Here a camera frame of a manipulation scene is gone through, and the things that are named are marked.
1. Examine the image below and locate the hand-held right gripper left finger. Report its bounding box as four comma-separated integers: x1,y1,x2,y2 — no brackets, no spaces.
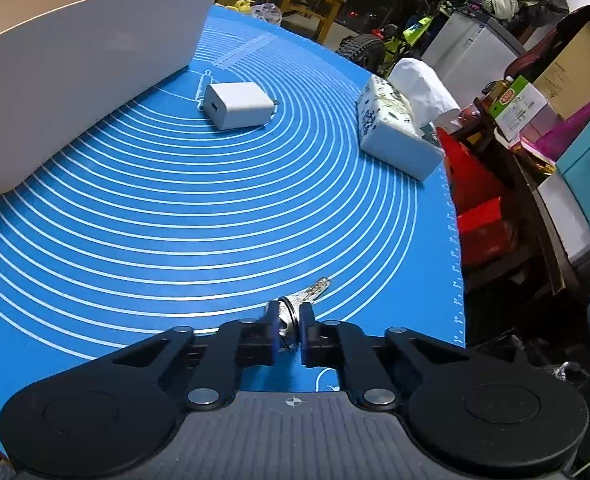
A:
111,301,281,409

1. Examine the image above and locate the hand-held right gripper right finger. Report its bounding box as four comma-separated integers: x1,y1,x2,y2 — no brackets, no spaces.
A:
298,304,469,409

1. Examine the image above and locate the silver key with ring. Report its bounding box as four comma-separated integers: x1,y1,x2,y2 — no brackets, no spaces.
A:
277,275,332,349

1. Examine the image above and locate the cream plastic basket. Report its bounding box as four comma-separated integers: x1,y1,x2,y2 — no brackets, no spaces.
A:
0,0,227,196

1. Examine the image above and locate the blue silicone baking mat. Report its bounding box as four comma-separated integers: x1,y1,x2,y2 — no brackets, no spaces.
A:
0,4,469,457

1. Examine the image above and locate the orange red plastic stool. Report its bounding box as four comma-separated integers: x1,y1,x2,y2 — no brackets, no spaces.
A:
435,127,517,267

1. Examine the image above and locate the printed tissue pack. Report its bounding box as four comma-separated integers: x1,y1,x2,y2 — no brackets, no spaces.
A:
357,57,461,182

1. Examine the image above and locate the white USB charger block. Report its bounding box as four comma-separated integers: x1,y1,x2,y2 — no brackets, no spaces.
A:
203,82,282,131

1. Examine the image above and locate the dark wooden side table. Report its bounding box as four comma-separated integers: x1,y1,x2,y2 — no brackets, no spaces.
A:
495,130,582,297

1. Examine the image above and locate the green bicycle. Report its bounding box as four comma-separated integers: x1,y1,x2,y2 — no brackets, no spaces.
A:
337,14,434,79

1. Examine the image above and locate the amber oil bottle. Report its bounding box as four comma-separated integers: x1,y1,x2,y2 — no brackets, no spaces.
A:
489,77,514,107

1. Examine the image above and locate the green and white carton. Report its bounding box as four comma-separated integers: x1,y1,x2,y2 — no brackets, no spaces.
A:
492,76,549,134

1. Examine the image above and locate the clear plastic bag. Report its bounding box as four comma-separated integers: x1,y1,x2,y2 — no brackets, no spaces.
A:
252,2,282,25

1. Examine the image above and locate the pink box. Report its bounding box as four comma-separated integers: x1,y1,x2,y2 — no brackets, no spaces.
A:
519,99,590,162

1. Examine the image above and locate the white appliance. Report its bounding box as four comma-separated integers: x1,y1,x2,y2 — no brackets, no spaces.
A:
420,10,527,77

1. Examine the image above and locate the wooden chair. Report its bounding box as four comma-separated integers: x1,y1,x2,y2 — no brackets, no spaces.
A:
279,0,349,44

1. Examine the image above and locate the tan cardboard box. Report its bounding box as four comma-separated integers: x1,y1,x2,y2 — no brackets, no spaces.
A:
532,22,590,122

